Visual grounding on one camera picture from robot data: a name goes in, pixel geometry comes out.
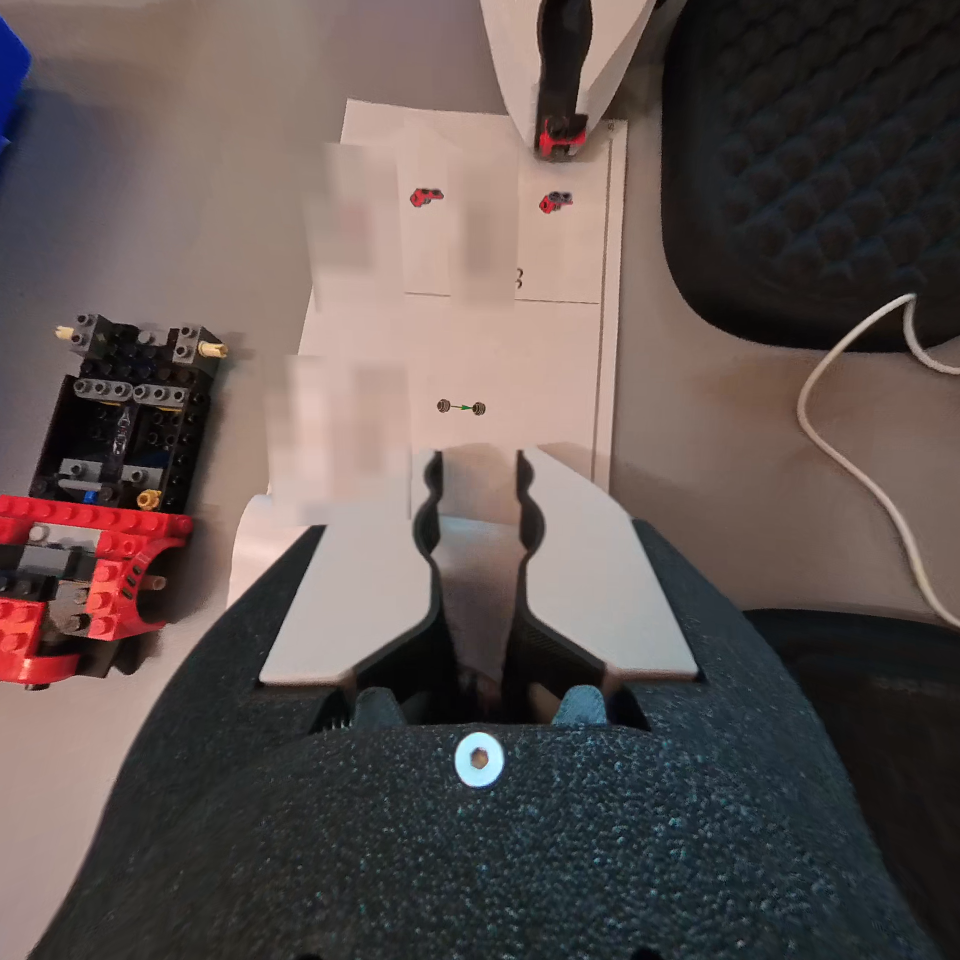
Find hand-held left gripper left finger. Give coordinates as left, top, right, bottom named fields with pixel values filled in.
left=258, top=448, right=445, bottom=687

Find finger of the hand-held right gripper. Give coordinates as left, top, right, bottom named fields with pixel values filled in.
left=480, top=0, right=565, bottom=147
left=562, top=0, right=661, bottom=136

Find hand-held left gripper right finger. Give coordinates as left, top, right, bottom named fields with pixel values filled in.
left=516, top=447, right=700, bottom=685

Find small red black lego assembly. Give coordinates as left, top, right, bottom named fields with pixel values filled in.
left=534, top=112, right=590, bottom=160

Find white lego instruction booklet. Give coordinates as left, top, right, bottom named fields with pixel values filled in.
left=228, top=97, right=630, bottom=680

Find red and black lego car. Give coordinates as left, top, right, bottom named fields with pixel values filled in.
left=0, top=311, right=230, bottom=691

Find black quilted wrist rest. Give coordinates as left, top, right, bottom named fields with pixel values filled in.
left=742, top=607, right=960, bottom=960
left=660, top=0, right=960, bottom=354

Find blue plastic bin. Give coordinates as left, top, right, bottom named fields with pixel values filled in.
left=0, top=15, right=33, bottom=185

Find white cable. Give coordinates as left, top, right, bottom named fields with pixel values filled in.
left=797, top=292, right=960, bottom=627

